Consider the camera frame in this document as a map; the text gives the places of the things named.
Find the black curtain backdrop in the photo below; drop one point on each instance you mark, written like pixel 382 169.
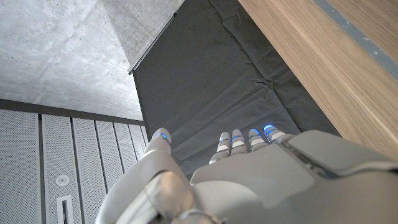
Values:
pixel 202 77

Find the black curtain stand pole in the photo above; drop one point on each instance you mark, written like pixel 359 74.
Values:
pixel 152 43

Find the round white ceiling fixture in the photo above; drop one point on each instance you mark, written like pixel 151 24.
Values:
pixel 62 180

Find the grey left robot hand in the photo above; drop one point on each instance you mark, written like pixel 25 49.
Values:
pixel 280 186

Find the white ceiling slot vent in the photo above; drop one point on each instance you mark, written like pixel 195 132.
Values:
pixel 64 211

